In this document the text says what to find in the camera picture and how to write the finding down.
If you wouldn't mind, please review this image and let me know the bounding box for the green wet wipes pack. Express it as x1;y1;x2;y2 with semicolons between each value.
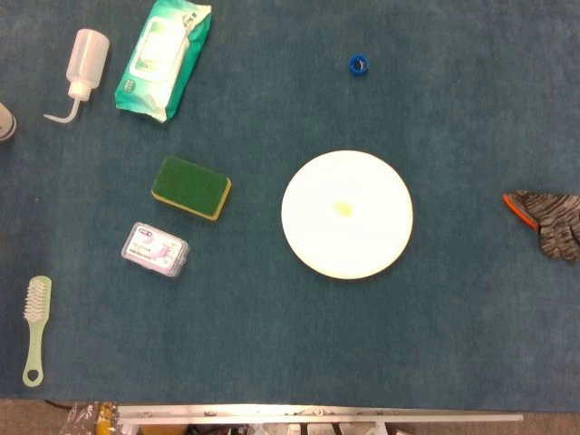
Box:
113;0;213;123

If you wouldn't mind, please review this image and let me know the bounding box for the translucent squeeze wash bottle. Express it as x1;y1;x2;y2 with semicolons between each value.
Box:
43;28;111;124

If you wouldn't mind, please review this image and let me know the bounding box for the white round plate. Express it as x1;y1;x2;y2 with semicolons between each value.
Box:
280;150;414;281

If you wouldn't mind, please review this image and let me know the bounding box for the pale green scrub brush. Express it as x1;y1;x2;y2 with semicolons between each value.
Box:
22;275;53;388

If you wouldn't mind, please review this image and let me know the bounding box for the teal felt table mat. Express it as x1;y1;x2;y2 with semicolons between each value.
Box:
0;0;580;412

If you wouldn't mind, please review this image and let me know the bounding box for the clear dental floss pick box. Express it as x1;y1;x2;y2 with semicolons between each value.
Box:
121;221;189;279

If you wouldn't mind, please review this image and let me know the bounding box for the blue bottle cap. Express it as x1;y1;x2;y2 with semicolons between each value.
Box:
349;53;371;76

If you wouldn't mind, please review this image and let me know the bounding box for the green yellow sponge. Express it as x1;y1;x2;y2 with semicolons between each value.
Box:
150;155;233;223

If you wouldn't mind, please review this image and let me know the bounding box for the crinkled clear plastic wrap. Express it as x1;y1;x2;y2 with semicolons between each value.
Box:
63;401;120;435

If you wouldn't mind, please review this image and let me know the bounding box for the grey striped work glove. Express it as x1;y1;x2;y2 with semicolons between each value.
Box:
502;189;580;263

